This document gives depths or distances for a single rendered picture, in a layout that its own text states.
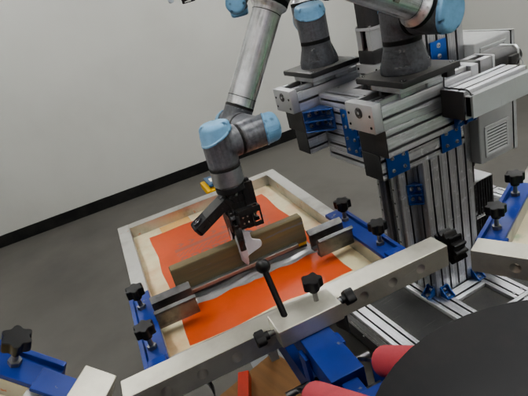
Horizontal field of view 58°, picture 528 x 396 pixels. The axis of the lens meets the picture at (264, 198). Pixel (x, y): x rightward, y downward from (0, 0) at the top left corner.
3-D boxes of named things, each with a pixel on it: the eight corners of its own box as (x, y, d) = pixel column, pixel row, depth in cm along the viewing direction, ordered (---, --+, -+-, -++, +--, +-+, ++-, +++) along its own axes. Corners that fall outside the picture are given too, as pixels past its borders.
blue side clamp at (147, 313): (137, 317, 120) (127, 295, 117) (155, 308, 121) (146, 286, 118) (156, 397, 93) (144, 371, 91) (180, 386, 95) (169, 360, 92)
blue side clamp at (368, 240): (328, 233, 133) (324, 211, 131) (344, 226, 135) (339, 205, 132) (393, 283, 107) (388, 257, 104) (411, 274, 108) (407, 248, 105)
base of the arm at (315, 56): (324, 57, 199) (320, 33, 195) (346, 58, 186) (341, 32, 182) (294, 68, 194) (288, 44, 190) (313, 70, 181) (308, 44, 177)
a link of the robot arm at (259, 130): (258, 106, 120) (219, 119, 116) (280, 111, 111) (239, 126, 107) (265, 135, 123) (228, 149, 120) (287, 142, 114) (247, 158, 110)
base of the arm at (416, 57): (407, 61, 156) (403, 31, 152) (441, 63, 143) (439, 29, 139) (371, 75, 151) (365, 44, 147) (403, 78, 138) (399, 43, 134)
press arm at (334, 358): (291, 342, 90) (286, 322, 88) (319, 329, 92) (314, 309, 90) (337, 405, 75) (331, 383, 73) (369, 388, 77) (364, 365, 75)
